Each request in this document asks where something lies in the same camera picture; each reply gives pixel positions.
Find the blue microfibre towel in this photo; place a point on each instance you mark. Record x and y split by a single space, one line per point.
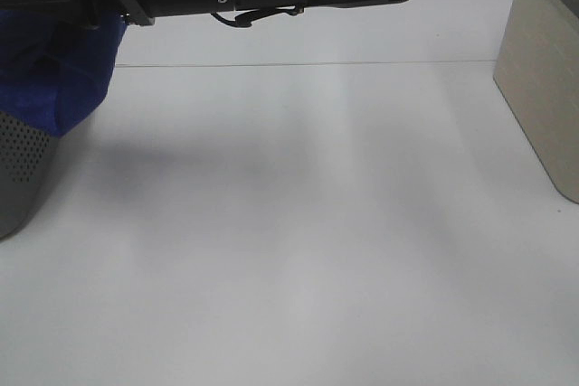
54 74

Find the grey perforated plastic basket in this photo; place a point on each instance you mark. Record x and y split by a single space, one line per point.
26 154

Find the beige storage box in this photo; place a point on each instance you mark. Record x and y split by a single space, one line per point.
537 74

